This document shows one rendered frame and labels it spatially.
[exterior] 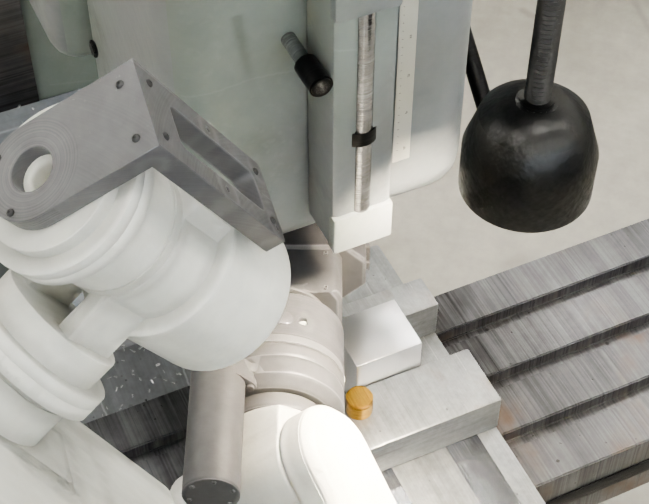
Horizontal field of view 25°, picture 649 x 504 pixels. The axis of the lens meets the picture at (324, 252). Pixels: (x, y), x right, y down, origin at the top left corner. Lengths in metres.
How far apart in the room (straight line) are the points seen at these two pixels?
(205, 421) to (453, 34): 0.27
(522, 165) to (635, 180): 2.15
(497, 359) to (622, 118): 1.67
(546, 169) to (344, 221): 0.17
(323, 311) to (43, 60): 0.51
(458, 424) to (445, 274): 1.47
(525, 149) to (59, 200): 0.33
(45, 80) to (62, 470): 0.87
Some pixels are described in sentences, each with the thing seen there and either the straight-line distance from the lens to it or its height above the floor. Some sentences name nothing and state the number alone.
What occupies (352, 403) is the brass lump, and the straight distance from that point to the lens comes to 1.18.
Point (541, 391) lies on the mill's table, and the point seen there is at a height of 0.93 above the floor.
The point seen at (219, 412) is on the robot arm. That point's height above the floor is 1.30.
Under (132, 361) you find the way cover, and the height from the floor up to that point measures 0.87.
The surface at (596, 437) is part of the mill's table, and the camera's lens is 1.34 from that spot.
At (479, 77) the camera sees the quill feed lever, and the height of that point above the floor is 1.37.
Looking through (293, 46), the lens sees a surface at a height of 1.49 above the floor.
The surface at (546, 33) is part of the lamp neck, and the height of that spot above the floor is 1.56.
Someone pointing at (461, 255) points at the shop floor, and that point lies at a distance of 2.70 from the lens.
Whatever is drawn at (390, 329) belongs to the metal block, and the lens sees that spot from 1.21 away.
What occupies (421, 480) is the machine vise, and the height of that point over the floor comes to 0.99.
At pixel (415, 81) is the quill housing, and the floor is 1.42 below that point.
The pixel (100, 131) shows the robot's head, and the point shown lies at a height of 1.69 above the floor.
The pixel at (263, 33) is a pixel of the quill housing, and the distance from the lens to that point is 0.80.
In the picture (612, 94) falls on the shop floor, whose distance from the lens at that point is 3.05.
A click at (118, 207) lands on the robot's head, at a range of 0.47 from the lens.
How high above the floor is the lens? 2.01
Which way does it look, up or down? 48 degrees down
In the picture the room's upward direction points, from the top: straight up
